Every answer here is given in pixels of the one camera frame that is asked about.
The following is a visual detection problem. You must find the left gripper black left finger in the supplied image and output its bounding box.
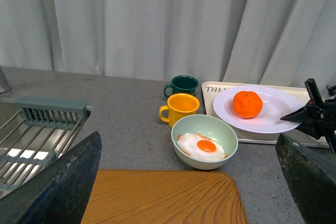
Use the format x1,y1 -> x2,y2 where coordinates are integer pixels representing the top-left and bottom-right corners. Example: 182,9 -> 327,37
1,132 -> 102,223

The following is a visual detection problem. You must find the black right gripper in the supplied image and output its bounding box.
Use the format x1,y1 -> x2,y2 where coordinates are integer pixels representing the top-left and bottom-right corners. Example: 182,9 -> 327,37
280,78 -> 335,153

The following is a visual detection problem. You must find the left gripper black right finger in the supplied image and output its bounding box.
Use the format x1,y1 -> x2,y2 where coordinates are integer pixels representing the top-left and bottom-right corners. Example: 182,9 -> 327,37
275,134 -> 335,223

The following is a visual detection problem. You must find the white round plate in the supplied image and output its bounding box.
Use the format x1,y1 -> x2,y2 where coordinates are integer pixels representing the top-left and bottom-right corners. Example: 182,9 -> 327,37
213,85 -> 303,134

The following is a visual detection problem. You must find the orange mandarin fruit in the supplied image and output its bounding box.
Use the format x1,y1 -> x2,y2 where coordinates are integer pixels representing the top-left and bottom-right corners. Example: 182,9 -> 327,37
232,90 -> 263,119

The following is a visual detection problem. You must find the wooden cutting board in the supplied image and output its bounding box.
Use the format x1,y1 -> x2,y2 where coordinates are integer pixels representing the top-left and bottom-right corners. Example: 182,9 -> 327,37
81,169 -> 248,223

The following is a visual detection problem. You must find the metal sink drying rack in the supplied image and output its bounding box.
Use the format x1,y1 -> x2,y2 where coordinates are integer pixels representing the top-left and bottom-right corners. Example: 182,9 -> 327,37
1,95 -> 92,197

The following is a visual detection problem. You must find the beige bear tray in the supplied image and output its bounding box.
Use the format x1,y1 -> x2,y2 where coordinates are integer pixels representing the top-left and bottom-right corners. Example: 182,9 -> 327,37
202,81 -> 329,148

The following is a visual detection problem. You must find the grey white curtain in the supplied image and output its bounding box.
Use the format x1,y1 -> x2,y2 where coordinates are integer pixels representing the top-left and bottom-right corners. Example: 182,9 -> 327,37
1,0 -> 335,90

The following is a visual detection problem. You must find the light green bowl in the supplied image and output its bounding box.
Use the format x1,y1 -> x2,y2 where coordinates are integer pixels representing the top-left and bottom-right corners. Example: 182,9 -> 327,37
171,114 -> 238,170

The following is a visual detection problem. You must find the fake fried egg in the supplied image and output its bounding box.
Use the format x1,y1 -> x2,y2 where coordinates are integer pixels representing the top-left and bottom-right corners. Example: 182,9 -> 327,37
176,133 -> 227,161

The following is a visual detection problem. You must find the metal faucet base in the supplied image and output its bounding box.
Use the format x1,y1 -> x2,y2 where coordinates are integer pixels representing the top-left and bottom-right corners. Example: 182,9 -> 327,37
0,66 -> 12,95

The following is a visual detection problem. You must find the yellow mug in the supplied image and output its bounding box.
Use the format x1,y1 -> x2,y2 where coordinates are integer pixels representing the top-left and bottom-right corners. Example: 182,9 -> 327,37
159,93 -> 200,128

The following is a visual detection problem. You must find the dark green mug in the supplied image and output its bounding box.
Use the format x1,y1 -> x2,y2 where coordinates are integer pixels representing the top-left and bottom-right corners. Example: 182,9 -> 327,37
163,75 -> 199,98

